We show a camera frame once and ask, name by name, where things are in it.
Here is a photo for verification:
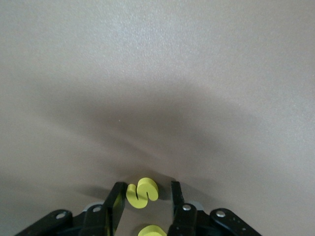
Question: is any brown table cover sheet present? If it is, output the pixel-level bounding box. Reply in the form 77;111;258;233
0;0;315;236

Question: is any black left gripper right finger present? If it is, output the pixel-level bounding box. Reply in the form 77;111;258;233
167;181;198;236

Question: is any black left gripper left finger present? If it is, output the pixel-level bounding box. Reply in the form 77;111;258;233
81;181;127;236

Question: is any yellow letter u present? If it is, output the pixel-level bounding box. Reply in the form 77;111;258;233
137;224;168;236

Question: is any yellow letter s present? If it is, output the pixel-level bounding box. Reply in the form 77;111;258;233
126;177;159;209

